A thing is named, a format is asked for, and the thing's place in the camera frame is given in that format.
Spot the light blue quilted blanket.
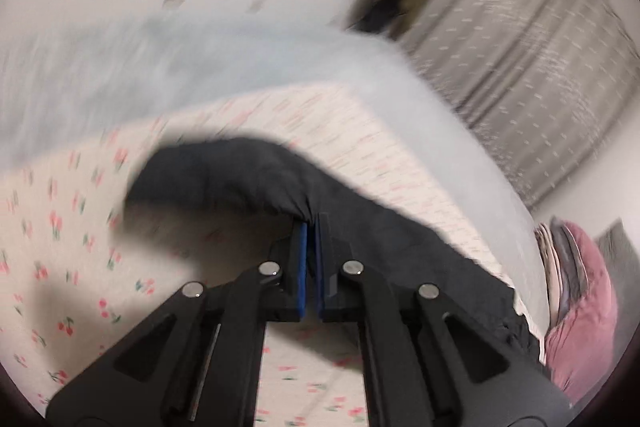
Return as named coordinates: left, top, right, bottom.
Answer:
left=1, top=14, right=549, bottom=331

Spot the grey quilted headboard cushion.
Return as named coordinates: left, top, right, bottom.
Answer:
left=596, top=218, right=640, bottom=373

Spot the black puffer jacket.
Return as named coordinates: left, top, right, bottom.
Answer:
left=125, top=138, right=539, bottom=361

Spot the cherry print bed sheet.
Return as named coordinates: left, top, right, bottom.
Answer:
left=1, top=84, right=549, bottom=411

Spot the grey dotted curtain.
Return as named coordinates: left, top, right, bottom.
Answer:
left=400, top=0, right=639, bottom=207

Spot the pink velvet pillow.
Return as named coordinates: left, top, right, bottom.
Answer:
left=546, top=221, right=618, bottom=404

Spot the stack of folded clothes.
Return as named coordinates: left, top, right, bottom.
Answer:
left=535, top=223, right=579, bottom=329

